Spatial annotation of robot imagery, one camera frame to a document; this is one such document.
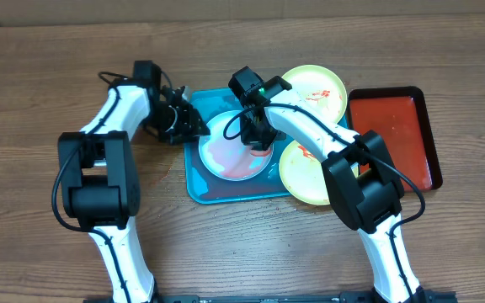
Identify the light blue plate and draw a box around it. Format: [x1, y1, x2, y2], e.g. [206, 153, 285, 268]
[198, 110, 273, 181]

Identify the yellow plate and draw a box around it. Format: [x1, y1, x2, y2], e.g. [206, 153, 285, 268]
[282, 65, 347, 124]
[278, 140, 360, 206]

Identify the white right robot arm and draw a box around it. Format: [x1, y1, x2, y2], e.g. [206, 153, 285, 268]
[228, 66, 426, 302]

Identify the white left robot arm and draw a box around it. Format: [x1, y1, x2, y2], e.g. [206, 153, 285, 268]
[51, 61, 210, 302]

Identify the red black-rimmed tray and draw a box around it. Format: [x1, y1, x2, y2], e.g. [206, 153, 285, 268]
[346, 86, 443, 191]

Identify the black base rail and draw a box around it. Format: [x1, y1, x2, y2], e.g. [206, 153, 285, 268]
[83, 290, 458, 303]

